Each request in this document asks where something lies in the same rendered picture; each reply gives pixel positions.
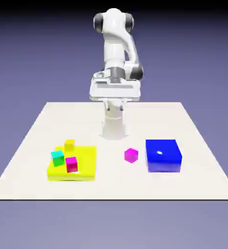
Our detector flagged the small crimson cube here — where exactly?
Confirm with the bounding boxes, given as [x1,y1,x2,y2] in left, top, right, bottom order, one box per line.
[65,156,79,174]

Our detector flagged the large blue box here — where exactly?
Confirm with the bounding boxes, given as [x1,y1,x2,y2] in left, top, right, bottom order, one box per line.
[145,139,183,173]

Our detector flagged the large yellow box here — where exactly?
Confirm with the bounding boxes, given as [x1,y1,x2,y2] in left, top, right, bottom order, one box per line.
[47,145,97,182]

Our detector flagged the small green cube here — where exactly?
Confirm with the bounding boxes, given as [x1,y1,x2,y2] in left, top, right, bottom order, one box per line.
[51,149,66,168]

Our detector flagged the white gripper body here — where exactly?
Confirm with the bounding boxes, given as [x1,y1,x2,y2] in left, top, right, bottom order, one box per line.
[89,77,141,102]

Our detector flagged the small magenta cube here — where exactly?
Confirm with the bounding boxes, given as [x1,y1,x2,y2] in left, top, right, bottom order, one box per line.
[124,147,139,164]

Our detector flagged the small yellow cube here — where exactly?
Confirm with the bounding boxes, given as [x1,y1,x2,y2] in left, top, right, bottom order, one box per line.
[64,139,76,152]

